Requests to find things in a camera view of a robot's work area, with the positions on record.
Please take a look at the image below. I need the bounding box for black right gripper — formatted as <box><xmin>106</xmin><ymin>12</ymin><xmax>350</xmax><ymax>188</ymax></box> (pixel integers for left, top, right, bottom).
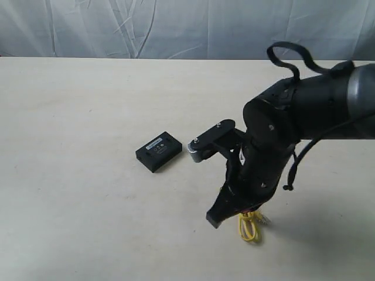
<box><xmin>206</xmin><ymin>137</ymin><xmax>295</xmax><ymax>229</ymax></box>

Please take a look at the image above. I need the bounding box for yellow ethernet cable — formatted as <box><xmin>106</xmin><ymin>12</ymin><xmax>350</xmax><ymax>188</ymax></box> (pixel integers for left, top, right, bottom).
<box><xmin>238</xmin><ymin>209</ymin><xmax>271</xmax><ymax>242</ymax></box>

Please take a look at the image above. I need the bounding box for small black adapter box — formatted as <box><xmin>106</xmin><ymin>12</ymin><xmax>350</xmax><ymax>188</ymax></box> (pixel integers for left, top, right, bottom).
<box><xmin>135</xmin><ymin>131</ymin><xmax>182</xmax><ymax>173</ymax></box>

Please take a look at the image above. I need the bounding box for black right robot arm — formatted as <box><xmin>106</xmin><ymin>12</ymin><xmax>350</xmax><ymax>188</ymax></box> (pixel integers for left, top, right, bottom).
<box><xmin>206</xmin><ymin>42</ymin><xmax>374</xmax><ymax>228</ymax></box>

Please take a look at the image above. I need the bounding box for grey wrinkled backdrop cloth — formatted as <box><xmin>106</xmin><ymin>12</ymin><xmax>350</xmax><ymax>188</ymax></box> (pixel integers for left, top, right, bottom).
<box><xmin>1</xmin><ymin>1</ymin><xmax>374</xmax><ymax>60</ymax></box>

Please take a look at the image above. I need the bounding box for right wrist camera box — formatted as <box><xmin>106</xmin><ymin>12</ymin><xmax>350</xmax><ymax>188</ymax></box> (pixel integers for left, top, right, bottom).
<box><xmin>187</xmin><ymin>119</ymin><xmax>245</xmax><ymax>163</ymax></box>

